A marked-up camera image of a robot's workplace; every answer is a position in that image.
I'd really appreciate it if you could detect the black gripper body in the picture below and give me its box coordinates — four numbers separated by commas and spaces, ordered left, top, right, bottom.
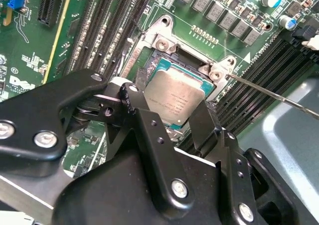
52, 146, 234, 225

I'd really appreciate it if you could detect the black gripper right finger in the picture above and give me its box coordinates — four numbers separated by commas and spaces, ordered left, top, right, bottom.
188, 99, 308, 225

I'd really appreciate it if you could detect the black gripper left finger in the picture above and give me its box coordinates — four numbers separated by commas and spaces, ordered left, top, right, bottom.
0, 67, 196, 213

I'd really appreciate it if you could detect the silver CPU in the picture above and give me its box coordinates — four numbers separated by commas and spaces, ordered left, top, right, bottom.
143, 57, 215, 130

